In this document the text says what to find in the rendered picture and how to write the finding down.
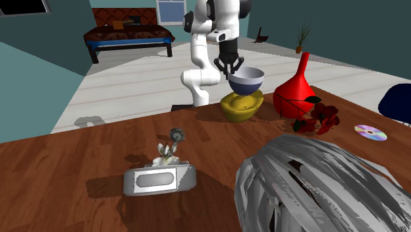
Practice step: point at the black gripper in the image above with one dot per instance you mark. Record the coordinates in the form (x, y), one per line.
(229, 48)

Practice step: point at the blue and white bowl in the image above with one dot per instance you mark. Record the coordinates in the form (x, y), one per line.
(246, 84)

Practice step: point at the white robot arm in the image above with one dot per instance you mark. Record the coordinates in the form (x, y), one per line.
(199, 51)

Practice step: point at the yellow ingot-shaped bowl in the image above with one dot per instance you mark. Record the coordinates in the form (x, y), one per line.
(241, 107)

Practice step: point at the dark red dustpan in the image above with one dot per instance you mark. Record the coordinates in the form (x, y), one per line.
(260, 38)

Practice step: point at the red long-necked vase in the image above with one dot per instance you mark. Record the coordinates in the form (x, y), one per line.
(293, 91)

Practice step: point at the potted green plant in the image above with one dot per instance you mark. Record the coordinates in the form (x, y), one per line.
(302, 37)

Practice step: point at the white-framed window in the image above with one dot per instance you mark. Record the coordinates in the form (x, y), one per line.
(171, 12)

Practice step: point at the bed with brown cover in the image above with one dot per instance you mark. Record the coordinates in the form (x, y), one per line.
(128, 35)

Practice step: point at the red rose with stem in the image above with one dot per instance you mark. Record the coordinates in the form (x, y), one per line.
(325, 116)

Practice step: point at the white and grey figurine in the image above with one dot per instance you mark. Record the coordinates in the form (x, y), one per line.
(167, 156)

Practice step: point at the grey clock radio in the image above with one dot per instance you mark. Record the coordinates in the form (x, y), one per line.
(157, 180)

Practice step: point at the grey striped helmet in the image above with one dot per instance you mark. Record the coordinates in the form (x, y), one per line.
(308, 189)

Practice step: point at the shiny compact disc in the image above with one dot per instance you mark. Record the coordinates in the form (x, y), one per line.
(371, 132)

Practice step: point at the dark blue chair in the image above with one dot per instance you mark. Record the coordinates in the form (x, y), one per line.
(396, 102)

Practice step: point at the brown wooden table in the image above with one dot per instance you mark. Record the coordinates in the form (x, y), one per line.
(64, 173)

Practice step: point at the dark framed window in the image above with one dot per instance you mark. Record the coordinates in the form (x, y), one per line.
(22, 6)

